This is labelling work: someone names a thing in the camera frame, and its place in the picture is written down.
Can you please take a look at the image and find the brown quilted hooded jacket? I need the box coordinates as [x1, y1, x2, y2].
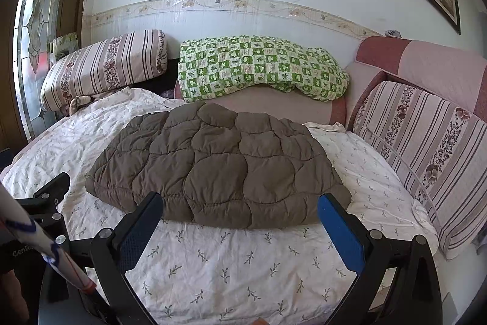
[84, 102, 351, 231]

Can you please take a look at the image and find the green checkered pillow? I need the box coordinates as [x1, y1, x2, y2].
[177, 36, 351, 103]

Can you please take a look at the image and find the person's left forearm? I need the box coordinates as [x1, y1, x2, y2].
[0, 266, 31, 325]

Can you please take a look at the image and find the striped floral pillow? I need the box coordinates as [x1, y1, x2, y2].
[352, 80, 487, 261]
[40, 29, 169, 112]

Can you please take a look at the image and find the pink padded headboard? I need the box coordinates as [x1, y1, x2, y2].
[173, 36, 487, 135]

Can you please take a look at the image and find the white leaf-print bedsheet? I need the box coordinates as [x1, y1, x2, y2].
[0, 87, 440, 325]

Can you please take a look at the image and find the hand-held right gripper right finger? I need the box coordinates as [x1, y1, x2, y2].
[318, 193, 429, 325]

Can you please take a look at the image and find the small brown cloth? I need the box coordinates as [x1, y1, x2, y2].
[68, 94, 90, 116]

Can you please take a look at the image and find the stained glass window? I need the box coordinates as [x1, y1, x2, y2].
[13, 0, 73, 139]

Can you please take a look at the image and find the small floral box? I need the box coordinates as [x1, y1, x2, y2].
[49, 34, 79, 63]

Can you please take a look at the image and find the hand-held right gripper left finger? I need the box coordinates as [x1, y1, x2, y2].
[55, 192, 164, 325]

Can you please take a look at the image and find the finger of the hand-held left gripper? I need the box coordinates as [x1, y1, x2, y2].
[15, 200, 65, 230]
[33, 173, 72, 204]

